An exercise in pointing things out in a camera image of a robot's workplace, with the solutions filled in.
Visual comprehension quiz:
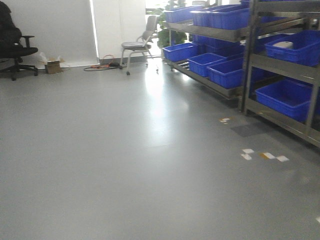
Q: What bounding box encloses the blue bin shelf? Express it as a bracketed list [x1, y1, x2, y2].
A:
[207, 57, 244, 89]
[162, 42, 199, 62]
[255, 77, 312, 122]
[187, 53, 227, 77]
[190, 4, 250, 30]

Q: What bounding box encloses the blue bin middle shelf front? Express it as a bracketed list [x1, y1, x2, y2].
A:
[162, 42, 199, 62]

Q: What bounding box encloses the far steel shelf left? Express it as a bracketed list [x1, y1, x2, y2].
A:
[162, 3, 250, 100]

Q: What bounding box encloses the steel shelf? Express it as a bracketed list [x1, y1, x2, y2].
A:
[241, 0, 320, 146]
[162, 3, 250, 100]

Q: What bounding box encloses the far steel shelf right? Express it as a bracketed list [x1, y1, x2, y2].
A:
[241, 0, 320, 146]

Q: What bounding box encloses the blue bin top shelf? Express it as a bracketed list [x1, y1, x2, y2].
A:
[190, 4, 250, 30]

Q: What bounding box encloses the blue bin lower right shelf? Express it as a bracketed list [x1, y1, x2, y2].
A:
[255, 77, 312, 122]

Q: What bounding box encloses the grey office chair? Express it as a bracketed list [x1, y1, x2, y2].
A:
[119, 15, 159, 76]

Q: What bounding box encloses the green potted plant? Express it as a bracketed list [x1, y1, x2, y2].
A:
[147, 0, 193, 51]

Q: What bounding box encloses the cardboard box on floor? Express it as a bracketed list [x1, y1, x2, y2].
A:
[44, 57, 65, 74]

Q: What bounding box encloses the blue bin with white item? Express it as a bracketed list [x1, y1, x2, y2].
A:
[264, 30, 320, 67]

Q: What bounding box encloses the black office chair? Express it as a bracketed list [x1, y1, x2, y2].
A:
[0, 2, 39, 81]

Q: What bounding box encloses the orange cable on floor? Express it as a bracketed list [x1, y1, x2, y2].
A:
[83, 54, 123, 72]

